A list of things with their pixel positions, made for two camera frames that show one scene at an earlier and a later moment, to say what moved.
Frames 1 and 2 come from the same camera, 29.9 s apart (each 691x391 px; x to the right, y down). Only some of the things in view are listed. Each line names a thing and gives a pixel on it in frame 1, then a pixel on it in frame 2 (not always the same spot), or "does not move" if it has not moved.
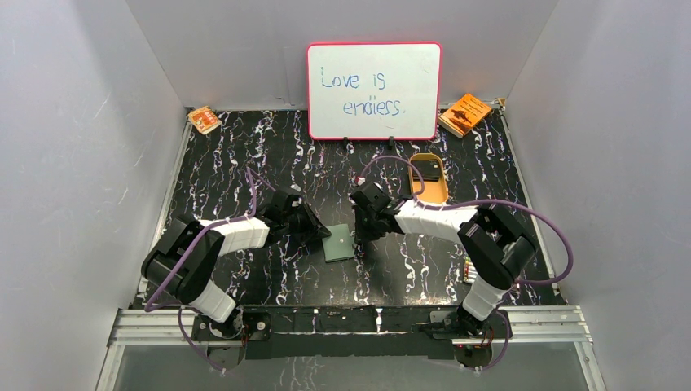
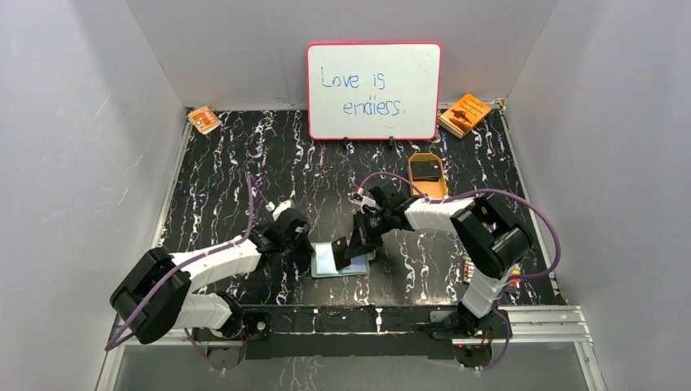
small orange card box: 204,119 does not move
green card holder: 338,245 → 323,264
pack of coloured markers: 470,273 does not move
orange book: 463,115 does not move
